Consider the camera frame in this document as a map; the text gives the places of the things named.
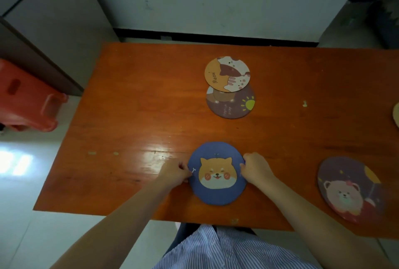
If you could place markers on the person's left hand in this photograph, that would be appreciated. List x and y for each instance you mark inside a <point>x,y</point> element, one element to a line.
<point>173,173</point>

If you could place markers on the person's right hand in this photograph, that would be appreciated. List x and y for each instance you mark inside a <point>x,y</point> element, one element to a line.
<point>257,169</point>

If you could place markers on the person's right fingers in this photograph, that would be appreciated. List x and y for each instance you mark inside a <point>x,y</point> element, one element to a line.
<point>244,166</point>

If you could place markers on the person's left fingers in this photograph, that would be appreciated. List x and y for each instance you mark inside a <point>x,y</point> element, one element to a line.
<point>184,170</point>

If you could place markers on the blue round dog coaster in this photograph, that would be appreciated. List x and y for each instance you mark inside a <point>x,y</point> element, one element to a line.
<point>216,173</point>

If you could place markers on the person's right forearm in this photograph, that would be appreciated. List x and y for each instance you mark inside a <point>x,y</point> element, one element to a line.
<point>318,225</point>

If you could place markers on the person's left forearm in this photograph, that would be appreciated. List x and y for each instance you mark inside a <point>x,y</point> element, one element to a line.
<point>120,226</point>

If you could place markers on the wooden table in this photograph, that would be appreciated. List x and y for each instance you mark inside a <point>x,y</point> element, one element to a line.
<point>218,128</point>

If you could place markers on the purple round sun coaster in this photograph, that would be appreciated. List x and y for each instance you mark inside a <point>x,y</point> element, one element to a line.
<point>232,103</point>

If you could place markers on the striped shirt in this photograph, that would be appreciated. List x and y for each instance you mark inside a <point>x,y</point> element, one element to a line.
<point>227,250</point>

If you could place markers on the orange round cat coaster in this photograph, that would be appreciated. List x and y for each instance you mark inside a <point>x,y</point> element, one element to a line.
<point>227,74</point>

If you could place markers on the purple round bear coaster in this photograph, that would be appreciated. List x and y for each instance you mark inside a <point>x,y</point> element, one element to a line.
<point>350,191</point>

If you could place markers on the beige round coaster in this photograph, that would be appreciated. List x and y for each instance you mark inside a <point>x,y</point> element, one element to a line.
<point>396,114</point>

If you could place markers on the red plastic stool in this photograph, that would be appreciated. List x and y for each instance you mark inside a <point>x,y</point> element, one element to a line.
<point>26,97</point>

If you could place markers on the grey cabinet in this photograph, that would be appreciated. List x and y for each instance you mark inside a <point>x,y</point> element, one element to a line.
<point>34,29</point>

